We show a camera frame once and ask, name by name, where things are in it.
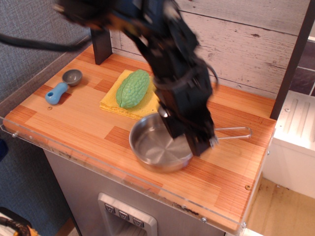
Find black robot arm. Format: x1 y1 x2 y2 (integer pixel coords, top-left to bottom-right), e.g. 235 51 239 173
54 0 215 156

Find dark right shelf post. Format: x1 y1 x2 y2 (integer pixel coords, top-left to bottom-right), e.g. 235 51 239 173
270 0 315 120

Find dark shelf post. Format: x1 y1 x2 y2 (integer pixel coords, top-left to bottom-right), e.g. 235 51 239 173
91 29 113 65
270 0 315 120

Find silver dispenser panel with buttons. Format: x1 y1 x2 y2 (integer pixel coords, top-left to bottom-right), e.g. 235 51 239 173
97 193 158 236

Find green bitter melon toy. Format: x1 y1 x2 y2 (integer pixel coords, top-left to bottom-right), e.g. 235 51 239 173
116 69 150 109

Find clear acrylic table edge guard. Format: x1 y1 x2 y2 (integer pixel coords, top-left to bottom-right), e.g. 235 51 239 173
3 113 276 235

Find yellow folded cloth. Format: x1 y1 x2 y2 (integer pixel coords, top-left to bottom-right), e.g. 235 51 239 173
99 69 158 120

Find blue handled grey scoop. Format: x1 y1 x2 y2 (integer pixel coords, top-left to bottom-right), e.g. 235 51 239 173
45 69 83 105

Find stainless steel pot with handle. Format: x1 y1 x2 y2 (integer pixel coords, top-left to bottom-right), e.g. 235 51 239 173
128 113 253 174

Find black cable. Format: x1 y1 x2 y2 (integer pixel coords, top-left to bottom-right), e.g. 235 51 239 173
0 33 92 53

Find dark left shelf post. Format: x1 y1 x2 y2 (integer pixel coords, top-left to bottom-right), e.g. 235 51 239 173
91 29 113 65

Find grey toy fridge cabinet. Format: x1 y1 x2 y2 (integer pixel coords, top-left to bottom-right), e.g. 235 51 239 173
45 151 225 236

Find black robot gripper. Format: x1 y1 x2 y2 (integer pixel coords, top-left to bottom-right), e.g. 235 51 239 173
153 66 219 157

